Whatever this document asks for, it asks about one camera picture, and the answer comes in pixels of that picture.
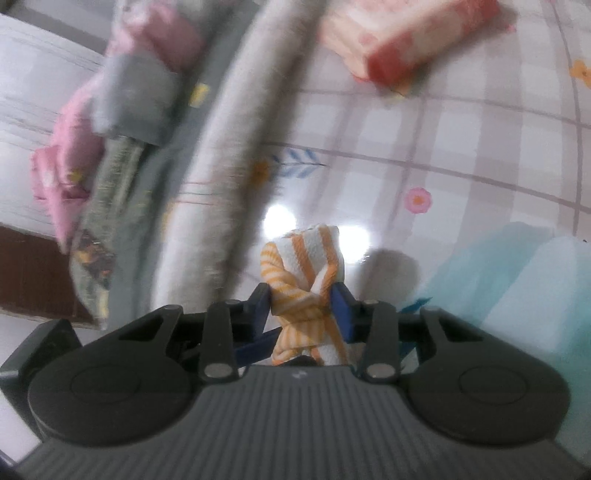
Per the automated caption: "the red pink tissue pack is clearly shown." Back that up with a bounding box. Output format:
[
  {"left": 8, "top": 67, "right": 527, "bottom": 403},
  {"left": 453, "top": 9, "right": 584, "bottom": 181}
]
[{"left": 320, "top": 0, "right": 500, "bottom": 86}]

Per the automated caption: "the pink grey floral quilt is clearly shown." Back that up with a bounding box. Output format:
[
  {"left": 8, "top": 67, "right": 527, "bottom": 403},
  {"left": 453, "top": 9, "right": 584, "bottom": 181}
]
[{"left": 30, "top": 0, "right": 206, "bottom": 255}]

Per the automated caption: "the orange striped white cloth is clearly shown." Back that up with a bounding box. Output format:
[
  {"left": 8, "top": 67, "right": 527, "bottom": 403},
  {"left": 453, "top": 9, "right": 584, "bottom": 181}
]
[{"left": 260, "top": 224, "right": 349, "bottom": 366}]

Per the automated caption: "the grey bed sheet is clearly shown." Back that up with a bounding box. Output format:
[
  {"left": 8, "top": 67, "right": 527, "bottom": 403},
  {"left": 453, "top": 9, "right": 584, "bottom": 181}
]
[{"left": 68, "top": 0, "right": 260, "bottom": 328}]

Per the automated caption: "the white fringed blanket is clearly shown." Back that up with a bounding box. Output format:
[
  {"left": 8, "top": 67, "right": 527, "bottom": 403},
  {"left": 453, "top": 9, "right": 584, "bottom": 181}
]
[{"left": 150, "top": 1, "right": 325, "bottom": 310}]

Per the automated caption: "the checkered floral mat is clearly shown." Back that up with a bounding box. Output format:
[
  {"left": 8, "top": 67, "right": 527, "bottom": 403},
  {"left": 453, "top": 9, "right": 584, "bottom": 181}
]
[{"left": 226, "top": 1, "right": 590, "bottom": 304}]

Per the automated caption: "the white blue plastic bag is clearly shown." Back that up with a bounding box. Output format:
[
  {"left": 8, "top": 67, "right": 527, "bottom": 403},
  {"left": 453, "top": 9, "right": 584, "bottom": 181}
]
[{"left": 407, "top": 223, "right": 590, "bottom": 456}]

